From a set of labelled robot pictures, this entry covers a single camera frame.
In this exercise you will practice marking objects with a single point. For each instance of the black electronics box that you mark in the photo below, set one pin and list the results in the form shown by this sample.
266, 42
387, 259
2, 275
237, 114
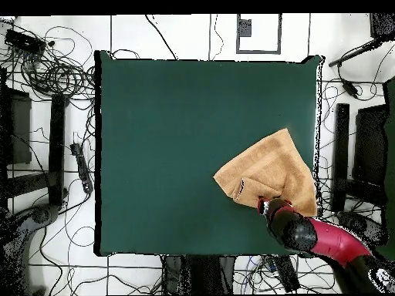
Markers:
24, 41

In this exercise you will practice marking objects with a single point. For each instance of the black flat panel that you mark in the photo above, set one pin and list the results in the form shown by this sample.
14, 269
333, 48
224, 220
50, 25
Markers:
370, 145

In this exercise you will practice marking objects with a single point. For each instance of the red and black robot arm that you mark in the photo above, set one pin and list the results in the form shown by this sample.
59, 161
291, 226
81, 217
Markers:
333, 240

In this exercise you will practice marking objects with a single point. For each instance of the dark green table cloth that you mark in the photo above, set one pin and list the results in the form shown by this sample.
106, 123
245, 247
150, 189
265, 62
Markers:
139, 108

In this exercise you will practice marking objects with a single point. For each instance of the black robot stand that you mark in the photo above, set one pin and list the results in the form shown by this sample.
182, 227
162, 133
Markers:
197, 274

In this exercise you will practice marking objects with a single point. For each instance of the grey floor outlet frame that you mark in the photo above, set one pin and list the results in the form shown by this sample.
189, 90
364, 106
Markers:
244, 27

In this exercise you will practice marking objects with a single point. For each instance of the black flat box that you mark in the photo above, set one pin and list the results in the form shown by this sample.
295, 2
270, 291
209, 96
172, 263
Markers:
18, 129

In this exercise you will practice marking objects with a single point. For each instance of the black power strip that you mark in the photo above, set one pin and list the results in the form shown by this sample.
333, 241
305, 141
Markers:
81, 166
287, 274

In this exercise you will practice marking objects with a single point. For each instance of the black square box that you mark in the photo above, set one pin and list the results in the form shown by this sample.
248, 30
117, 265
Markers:
382, 26

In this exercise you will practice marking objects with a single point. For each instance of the black power adapter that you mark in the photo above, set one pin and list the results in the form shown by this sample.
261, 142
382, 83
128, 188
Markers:
350, 88

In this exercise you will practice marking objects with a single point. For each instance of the long black bar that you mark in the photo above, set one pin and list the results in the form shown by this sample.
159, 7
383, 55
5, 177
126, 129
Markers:
57, 148
341, 148

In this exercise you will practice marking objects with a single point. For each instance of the black rod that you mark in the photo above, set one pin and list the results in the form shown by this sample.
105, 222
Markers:
355, 53

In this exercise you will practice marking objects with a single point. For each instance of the yellow terry towel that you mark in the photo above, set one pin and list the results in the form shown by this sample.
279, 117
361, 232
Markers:
271, 166

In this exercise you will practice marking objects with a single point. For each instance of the grey wheeled stand base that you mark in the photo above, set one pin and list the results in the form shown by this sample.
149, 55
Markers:
40, 215
361, 226

